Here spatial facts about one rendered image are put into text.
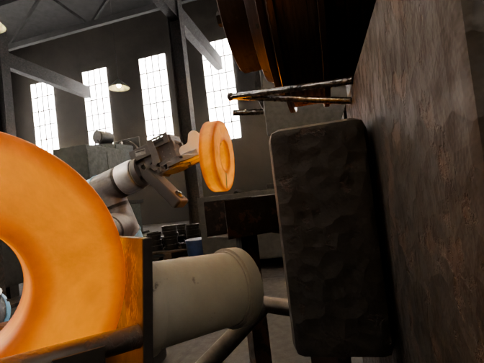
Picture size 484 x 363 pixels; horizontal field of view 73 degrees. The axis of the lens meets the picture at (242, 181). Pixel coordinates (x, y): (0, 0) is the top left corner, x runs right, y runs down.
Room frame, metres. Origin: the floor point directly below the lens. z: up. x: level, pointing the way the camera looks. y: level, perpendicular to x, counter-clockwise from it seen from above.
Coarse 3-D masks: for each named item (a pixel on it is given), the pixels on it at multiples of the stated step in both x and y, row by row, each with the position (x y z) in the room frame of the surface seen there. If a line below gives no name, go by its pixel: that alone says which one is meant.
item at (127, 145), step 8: (96, 136) 8.03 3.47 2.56; (104, 136) 8.04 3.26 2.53; (112, 136) 8.29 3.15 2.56; (96, 144) 8.01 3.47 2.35; (104, 144) 7.89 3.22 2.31; (112, 144) 7.76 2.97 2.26; (120, 144) 7.92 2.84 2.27; (128, 144) 8.48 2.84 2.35; (136, 144) 8.57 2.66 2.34; (128, 152) 8.12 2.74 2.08; (128, 200) 7.87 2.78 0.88; (136, 200) 8.12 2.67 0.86; (136, 208) 8.14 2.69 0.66; (136, 216) 8.11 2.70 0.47; (144, 232) 7.91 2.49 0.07
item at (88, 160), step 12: (84, 144) 3.68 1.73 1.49; (60, 156) 3.76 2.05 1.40; (72, 156) 3.72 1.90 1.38; (84, 156) 3.68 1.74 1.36; (96, 156) 3.82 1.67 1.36; (108, 156) 4.04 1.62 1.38; (120, 156) 4.29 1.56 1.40; (84, 168) 3.68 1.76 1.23; (96, 168) 3.80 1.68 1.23; (108, 168) 4.02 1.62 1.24
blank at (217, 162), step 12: (216, 120) 0.69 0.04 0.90; (204, 132) 0.66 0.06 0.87; (216, 132) 0.67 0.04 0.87; (228, 132) 0.76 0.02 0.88; (204, 144) 0.65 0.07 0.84; (216, 144) 0.66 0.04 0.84; (228, 144) 0.75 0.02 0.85; (204, 156) 0.65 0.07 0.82; (216, 156) 0.66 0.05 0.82; (228, 156) 0.75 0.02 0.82; (204, 168) 0.65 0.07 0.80; (216, 168) 0.65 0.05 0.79; (228, 168) 0.74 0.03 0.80; (216, 180) 0.66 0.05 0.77; (228, 180) 0.73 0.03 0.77
